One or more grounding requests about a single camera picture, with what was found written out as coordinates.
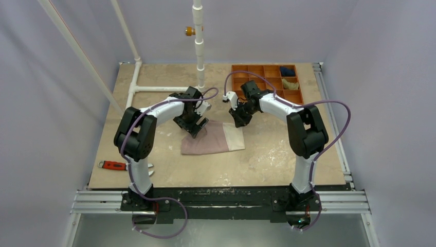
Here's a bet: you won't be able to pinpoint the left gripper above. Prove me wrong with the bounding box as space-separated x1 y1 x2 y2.
174 108 207 137

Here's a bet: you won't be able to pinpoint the pink and white underwear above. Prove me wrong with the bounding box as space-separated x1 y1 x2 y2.
180 120 245 155

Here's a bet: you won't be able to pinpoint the orange compartment tray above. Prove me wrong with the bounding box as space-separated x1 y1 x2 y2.
231 64 304 104

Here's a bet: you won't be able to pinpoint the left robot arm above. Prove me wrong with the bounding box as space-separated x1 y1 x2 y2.
114 86 211 211

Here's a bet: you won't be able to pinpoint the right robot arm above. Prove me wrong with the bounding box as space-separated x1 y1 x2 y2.
223 80 329 211

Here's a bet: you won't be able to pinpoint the rolled olive cloth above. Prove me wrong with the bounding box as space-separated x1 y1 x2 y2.
281 78 299 90

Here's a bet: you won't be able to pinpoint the rolled blue cloth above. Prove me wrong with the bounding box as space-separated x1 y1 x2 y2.
279 66 296 77

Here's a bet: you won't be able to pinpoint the orange yellow valve knob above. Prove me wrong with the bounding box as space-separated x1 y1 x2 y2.
185 26 204 37

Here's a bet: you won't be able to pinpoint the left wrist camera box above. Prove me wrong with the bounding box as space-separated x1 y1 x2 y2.
194 101 211 116

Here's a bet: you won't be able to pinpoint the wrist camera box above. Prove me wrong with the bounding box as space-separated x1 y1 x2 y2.
194 101 211 116
222 91 239 110

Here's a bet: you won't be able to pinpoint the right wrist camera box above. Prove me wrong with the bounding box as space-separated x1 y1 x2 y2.
222 91 239 110

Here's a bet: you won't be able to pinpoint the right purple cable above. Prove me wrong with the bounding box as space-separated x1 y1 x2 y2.
223 70 352 233

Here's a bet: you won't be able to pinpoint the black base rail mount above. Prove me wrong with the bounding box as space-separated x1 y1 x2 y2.
121 182 352 226

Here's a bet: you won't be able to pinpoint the adjustable wrench red handle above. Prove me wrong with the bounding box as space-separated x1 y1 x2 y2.
98 160 156 177

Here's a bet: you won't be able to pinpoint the white PVC pipe frame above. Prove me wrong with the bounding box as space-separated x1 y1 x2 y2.
39 1 206 113

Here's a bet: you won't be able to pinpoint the aluminium frame rails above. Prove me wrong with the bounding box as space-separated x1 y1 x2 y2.
69 62 380 247

